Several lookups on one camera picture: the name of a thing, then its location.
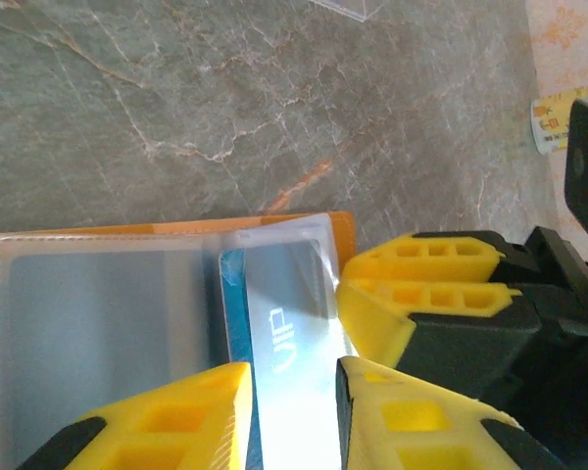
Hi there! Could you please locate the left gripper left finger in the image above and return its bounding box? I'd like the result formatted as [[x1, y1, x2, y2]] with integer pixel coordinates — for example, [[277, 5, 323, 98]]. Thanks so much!
[[17, 360, 254, 470]]

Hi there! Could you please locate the clear acrylic card stand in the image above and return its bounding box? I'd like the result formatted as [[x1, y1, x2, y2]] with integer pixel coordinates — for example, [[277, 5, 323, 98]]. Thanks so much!
[[307, 0, 389, 22]]

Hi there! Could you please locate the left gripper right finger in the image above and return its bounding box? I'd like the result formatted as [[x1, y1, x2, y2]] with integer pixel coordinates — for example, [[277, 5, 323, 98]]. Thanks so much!
[[335, 356, 564, 470]]

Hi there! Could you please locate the dark grey card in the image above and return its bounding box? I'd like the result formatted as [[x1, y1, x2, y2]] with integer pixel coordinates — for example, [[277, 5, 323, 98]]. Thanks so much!
[[8, 250, 220, 442]]

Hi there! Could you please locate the yellow white can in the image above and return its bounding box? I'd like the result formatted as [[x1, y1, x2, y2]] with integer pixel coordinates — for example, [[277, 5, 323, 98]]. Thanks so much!
[[529, 86, 588, 156]]

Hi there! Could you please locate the orange leather card holder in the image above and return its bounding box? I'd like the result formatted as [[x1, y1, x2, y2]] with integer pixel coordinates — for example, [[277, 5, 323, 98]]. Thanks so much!
[[0, 211, 358, 470]]

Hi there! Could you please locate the blue VIP card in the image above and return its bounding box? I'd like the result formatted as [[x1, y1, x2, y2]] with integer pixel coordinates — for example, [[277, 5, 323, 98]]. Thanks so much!
[[219, 238, 360, 470]]

